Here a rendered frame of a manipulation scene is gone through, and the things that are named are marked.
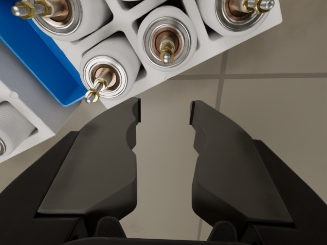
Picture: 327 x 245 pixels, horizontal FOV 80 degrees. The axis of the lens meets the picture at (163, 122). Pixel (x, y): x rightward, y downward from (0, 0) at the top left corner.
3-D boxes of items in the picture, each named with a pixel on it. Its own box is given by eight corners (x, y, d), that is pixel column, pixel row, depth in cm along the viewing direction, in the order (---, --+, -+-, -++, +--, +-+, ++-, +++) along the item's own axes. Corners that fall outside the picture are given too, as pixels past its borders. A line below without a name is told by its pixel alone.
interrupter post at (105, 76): (99, 82, 35) (94, 90, 32) (98, 69, 33) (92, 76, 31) (113, 83, 35) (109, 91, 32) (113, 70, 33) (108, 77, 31)
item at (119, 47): (106, 69, 51) (81, 100, 36) (103, 29, 46) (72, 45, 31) (143, 72, 52) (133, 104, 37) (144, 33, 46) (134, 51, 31)
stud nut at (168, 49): (172, 46, 24) (173, 47, 23) (175, 60, 25) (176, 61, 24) (157, 50, 24) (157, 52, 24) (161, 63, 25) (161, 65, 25)
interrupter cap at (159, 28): (162, 76, 34) (161, 77, 33) (133, 37, 30) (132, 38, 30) (200, 48, 31) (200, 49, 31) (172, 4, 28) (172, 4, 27)
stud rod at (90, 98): (99, 82, 33) (84, 103, 26) (100, 77, 32) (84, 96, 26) (106, 83, 33) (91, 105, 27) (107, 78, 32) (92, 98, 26)
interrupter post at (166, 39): (165, 54, 32) (165, 60, 29) (156, 41, 31) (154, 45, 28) (177, 44, 31) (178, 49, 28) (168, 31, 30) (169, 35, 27)
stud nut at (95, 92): (85, 97, 28) (83, 99, 28) (86, 86, 27) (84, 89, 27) (99, 101, 29) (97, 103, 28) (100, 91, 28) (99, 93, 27)
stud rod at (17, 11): (54, 12, 27) (20, 18, 21) (46, 10, 27) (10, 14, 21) (54, 5, 27) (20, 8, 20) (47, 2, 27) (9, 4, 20)
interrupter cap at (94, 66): (86, 95, 36) (85, 96, 35) (81, 52, 32) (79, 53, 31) (128, 98, 36) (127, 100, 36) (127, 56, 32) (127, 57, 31)
